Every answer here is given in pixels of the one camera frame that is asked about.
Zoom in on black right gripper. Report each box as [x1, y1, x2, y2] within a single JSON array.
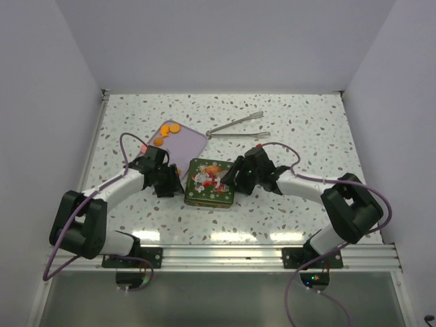
[[221, 155, 262, 196]]

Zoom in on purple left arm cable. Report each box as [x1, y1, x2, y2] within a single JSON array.
[[42, 132, 154, 290]]

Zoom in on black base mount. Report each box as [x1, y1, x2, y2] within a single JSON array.
[[281, 243, 344, 270], [102, 247, 164, 269]]

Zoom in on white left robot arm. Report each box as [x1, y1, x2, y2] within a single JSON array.
[[49, 158, 184, 268]]

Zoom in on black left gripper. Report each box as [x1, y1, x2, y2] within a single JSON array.
[[153, 163, 184, 198]]

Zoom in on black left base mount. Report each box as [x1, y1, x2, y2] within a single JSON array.
[[102, 247, 164, 269]]

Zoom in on orange fish cookie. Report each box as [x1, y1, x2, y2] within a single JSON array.
[[159, 125, 170, 138]]

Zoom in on metal tongs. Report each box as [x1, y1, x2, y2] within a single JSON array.
[[206, 111, 271, 139]]

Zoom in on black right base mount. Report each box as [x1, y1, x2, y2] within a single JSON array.
[[281, 243, 344, 270]]

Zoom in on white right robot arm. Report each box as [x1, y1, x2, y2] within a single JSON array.
[[221, 154, 384, 268]]

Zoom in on lilac plastic tray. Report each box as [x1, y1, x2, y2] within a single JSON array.
[[146, 120, 208, 179]]

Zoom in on gold tin lid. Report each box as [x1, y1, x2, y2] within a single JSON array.
[[184, 158, 234, 208]]

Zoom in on aluminium front rail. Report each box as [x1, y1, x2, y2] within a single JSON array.
[[44, 242, 403, 273]]

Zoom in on round orange biscuit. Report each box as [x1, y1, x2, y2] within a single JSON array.
[[170, 123, 181, 134]]

